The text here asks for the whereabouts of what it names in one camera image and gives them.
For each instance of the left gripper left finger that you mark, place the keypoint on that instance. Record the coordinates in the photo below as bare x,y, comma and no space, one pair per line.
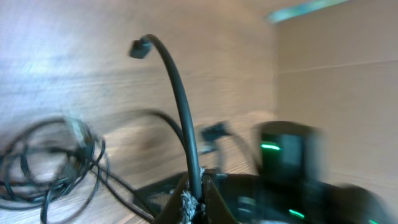
171,214

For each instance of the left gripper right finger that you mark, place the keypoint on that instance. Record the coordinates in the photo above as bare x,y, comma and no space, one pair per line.
215,209

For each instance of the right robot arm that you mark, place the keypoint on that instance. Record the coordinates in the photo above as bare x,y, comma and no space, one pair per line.
287,187

